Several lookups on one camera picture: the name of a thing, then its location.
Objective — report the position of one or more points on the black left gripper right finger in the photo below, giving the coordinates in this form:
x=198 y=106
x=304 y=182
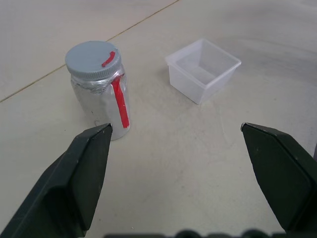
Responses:
x=282 y=173

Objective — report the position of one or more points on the clear plastic square container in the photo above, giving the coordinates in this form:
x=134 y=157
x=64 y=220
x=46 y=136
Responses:
x=198 y=74

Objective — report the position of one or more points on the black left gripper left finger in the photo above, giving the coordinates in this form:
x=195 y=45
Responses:
x=62 y=183

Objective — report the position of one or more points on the white cylindrical bottle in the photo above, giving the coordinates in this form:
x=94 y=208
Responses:
x=99 y=106

